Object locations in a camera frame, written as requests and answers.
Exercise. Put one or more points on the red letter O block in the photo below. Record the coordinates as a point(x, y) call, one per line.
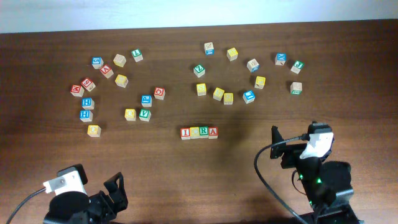
point(159, 93)

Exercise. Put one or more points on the blue number 5 block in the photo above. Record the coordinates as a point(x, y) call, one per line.
point(97, 62)

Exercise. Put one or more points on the blue letter E block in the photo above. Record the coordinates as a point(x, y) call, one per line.
point(249, 96)

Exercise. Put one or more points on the red letter M block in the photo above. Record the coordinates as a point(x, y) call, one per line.
point(77, 90)

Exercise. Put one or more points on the yellow letter O block left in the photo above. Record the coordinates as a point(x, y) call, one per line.
point(94, 131)

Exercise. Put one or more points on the green letter R block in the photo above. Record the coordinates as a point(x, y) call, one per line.
point(204, 131)

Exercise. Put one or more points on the yellow letter O block centre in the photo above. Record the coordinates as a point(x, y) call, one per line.
point(130, 114)

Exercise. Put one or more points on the red number 9 block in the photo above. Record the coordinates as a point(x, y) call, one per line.
point(88, 84)

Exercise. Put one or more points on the yellow block upper right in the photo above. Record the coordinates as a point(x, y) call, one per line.
point(232, 54)

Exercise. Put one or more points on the red letter block upper left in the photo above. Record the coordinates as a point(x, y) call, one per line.
point(106, 71)

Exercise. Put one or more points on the yellow letter o block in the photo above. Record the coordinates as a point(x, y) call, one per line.
point(94, 131)
point(130, 114)

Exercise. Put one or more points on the red letter I block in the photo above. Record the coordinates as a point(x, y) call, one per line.
point(185, 133)

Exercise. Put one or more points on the wooden block blue side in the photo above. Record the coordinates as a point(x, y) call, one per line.
point(253, 65)
point(209, 48)

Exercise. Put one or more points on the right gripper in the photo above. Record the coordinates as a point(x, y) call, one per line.
point(293, 150)

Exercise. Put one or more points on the yellow letter S block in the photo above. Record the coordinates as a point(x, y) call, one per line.
point(201, 89)
point(218, 94)

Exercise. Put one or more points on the wooden block blue side top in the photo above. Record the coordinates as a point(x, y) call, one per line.
point(209, 48)

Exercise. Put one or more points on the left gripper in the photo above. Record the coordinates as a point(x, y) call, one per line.
point(101, 200)

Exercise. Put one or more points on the yellow letter C block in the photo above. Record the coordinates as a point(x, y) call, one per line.
point(194, 132)

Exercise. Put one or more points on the red letter A block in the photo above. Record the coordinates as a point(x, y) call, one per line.
point(213, 133)

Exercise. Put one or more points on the blue letter K block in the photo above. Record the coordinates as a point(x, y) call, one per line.
point(280, 59)

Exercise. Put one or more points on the green letter Z block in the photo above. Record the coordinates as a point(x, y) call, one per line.
point(199, 70)

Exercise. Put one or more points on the blue letter H block upper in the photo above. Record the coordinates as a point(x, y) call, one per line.
point(88, 104)

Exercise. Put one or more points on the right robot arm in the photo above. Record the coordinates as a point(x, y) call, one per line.
point(327, 185)

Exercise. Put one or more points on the wooden block blue side right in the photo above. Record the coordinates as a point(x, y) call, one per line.
point(253, 65)

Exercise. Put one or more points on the yellow block centre right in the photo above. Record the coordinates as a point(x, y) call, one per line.
point(228, 98)

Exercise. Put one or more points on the blue letter h block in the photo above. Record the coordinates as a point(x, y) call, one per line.
point(88, 104)
point(86, 116)

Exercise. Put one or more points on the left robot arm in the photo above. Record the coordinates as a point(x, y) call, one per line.
point(72, 204)

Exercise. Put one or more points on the wooden block green side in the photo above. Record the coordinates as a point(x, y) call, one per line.
point(296, 88)

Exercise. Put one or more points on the green letter L block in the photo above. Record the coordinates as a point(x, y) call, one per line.
point(137, 55)

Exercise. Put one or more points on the green letter V block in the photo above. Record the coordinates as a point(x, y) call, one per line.
point(144, 115)

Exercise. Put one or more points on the green letter J block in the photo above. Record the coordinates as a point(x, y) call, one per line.
point(297, 67)

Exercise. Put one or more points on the yellow block upper left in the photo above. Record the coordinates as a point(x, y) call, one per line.
point(121, 81)

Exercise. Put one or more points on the plain wooden block yellow side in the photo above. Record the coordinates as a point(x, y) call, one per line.
point(119, 60)

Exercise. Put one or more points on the blue letter H block lower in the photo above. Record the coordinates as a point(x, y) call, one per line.
point(86, 116)

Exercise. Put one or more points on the blue letter P block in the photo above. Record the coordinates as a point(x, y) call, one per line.
point(146, 101)

